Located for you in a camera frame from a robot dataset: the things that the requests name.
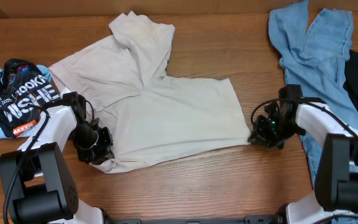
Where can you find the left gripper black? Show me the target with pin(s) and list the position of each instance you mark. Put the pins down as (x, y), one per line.
(87, 157)

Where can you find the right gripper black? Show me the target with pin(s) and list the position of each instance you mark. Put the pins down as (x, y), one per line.
(260, 137)

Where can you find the beige shorts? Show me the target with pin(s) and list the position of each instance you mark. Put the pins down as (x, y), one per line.
(152, 117)

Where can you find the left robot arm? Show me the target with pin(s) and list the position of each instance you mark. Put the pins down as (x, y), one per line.
(37, 183)

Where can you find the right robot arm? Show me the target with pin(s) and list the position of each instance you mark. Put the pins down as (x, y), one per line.
(335, 193)

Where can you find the black printed jersey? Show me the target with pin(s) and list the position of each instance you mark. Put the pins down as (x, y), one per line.
(24, 89)

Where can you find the blue denim jeans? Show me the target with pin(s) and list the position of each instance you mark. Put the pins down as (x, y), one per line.
(313, 54)

